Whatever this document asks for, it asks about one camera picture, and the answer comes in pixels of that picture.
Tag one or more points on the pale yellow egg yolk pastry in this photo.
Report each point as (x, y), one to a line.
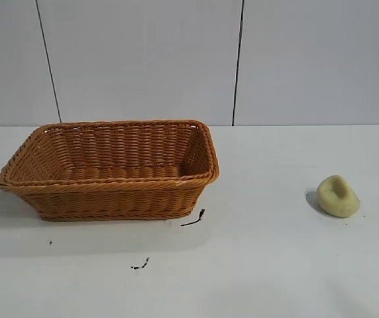
(337, 198)

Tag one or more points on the brown woven wicker basket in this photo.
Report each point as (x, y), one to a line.
(110, 195)

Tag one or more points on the thin black scrap with tuft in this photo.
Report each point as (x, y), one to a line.
(192, 223)

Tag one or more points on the small black dotted scrap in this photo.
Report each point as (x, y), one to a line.
(140, 266)

